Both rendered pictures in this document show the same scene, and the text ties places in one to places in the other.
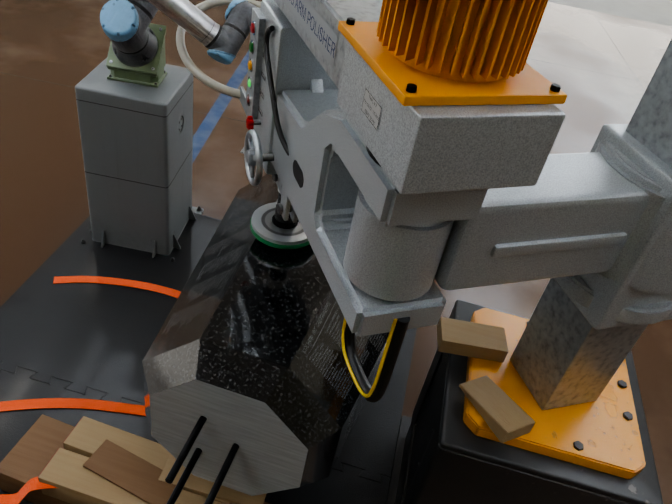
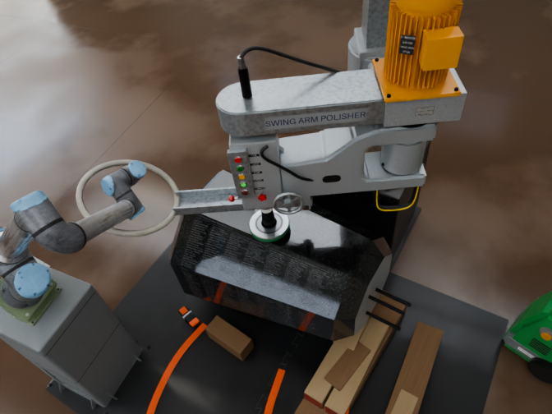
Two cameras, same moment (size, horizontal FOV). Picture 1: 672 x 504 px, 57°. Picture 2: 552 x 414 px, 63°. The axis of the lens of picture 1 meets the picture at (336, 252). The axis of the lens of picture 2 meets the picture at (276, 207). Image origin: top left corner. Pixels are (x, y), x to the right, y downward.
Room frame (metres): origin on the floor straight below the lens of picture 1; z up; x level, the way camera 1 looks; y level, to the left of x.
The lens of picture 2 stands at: (0.76, 1.47, 2.80)
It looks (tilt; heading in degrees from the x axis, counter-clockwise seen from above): 49 degrees down; 301
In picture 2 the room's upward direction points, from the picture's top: 8 degrees counter-clockwise
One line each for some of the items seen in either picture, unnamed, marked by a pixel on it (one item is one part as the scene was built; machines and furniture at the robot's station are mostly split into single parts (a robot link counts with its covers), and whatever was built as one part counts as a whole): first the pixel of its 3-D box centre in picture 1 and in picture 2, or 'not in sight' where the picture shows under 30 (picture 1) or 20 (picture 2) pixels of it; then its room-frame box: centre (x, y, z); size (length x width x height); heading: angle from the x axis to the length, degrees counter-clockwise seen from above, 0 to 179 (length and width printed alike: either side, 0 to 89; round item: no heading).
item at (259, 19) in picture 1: (256, 65); (241, 174); (1.60, 0.31, 1.42); 0.08 x 0.03 x 0.28; 26
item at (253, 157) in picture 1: (266, 157); (287, 197); (1.42, 0.23, 1.24); 0.15 x 0.10 x 0.15; 26
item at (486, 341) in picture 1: (471, 339); not in sight; (1.35, -0.45, 0.81); 0.20 x 0.10 x 0.05; 92
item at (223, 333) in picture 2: not in sight; (229, 338); (1.79, 0.55, 0.07); 0.30 x 0.12 x 0.12; 168
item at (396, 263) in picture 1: (397, 235); (402, 146); (0.99, -0.11, 1.39); 0.19 x 0.19 x 0.20
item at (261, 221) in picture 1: (284, 222); (269, 223); (1.58, 0.18, 0.92); 0.21 x 0.21 x 0.01
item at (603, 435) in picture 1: (549, 383); not in sight; (1.27, -0.70, 0.76); 0.49 x 0.49 x 0.05; 84
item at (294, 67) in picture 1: (309, 108); (276, 162); (1.51, 0.14, 1.36); 0.36 x 0.22 x 0.45; 26
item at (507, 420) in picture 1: (495, 403); not in sight; (1.12, -0.51, 0.80); 0.20 x 0.10 x 0.05; 33
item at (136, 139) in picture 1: (141, 158); (73, 338); (2.52, 1.02, 0.43); 0.50 x 0.50 x 0.85; 0
